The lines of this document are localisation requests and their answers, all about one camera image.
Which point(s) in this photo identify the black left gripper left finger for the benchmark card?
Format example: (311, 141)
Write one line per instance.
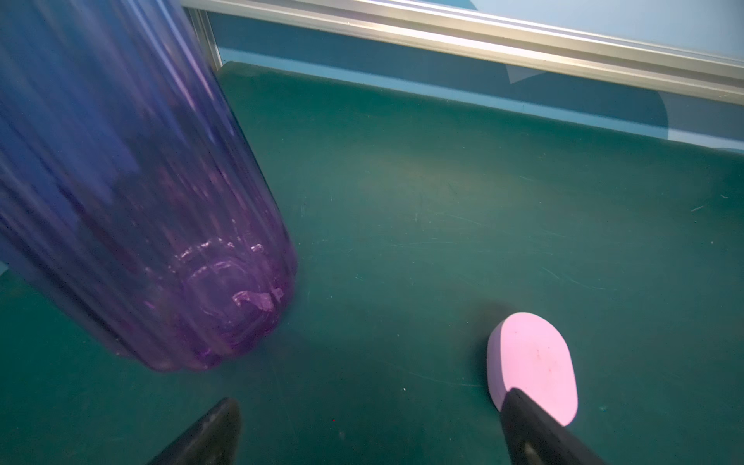
(212, 440)

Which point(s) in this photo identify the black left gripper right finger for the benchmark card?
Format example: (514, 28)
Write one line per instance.
(534, 437)

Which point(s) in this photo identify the pink earbud charging case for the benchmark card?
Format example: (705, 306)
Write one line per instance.
(527, 352)

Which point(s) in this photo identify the purple ribbed glass vase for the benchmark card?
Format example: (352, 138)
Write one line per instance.
(130, 197)

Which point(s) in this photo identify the aluminium back frame rail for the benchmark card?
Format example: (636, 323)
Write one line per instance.
(467, 33)

